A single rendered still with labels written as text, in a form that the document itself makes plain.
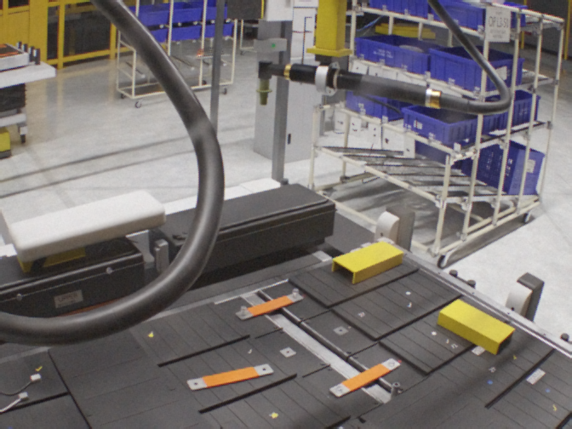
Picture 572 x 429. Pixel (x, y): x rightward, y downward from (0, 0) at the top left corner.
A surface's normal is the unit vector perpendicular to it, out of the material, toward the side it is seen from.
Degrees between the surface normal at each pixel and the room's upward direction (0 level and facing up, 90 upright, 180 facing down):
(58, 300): 90
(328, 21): 90
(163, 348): 0
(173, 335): 0
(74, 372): 0
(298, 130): 90
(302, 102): 90
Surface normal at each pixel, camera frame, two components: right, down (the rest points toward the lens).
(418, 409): 0.06, -0.90
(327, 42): -0.44, 0.36
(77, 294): 0.61, 0.37
